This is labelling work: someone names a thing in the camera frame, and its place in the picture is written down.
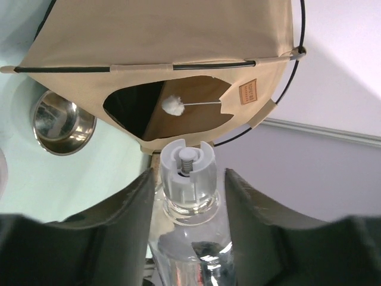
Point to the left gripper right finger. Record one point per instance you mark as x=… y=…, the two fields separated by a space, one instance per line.
x=275 y=245

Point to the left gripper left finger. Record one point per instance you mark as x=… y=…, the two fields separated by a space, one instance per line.
x=102 y=245

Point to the clear water bottle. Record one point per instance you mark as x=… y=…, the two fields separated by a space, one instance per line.
x=189 y=233

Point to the steel pet bowl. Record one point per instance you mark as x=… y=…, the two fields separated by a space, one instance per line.
x=60 y=126

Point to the beige fabric pet tent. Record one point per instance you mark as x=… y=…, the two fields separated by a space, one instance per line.
x=105 y=33

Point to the white pompom toy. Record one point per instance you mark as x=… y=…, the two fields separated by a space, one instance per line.
x=173 y=105

